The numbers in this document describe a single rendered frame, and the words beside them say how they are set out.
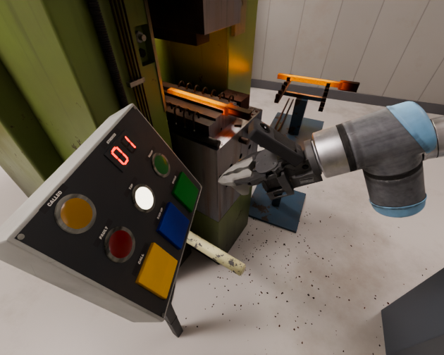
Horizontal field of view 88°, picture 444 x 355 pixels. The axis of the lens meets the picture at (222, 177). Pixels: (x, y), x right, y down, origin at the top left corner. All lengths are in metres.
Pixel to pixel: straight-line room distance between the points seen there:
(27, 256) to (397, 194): 0.57
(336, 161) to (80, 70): 0.59
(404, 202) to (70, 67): 0.74
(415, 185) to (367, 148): 0.12
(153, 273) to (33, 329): 1.35
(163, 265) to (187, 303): 1.04
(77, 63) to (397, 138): 0.66
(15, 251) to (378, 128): 0.53
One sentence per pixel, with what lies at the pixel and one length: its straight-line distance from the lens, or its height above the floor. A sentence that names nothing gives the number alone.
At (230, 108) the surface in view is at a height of 1.01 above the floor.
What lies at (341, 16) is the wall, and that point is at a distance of 3.47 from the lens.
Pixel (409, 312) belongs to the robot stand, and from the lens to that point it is 1.49.
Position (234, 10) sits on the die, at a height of 1.31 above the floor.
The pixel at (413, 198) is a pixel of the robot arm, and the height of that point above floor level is 1.12.
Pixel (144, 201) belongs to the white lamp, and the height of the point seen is 1.09.
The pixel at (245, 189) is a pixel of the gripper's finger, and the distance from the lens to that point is 0.51.
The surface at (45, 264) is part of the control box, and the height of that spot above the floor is 1.15.
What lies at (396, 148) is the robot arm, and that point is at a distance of 0.45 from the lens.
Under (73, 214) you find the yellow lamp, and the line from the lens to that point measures 0.39.
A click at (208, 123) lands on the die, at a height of 0.98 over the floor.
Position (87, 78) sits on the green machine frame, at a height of 1.22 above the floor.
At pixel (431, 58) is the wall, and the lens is 3.73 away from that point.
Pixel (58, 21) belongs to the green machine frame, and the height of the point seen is 1.33.
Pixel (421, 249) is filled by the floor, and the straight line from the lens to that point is 2.12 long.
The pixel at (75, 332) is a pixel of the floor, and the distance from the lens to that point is 1.65.
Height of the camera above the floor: 1.43
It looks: 44 degrees down
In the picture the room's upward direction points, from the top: straight up
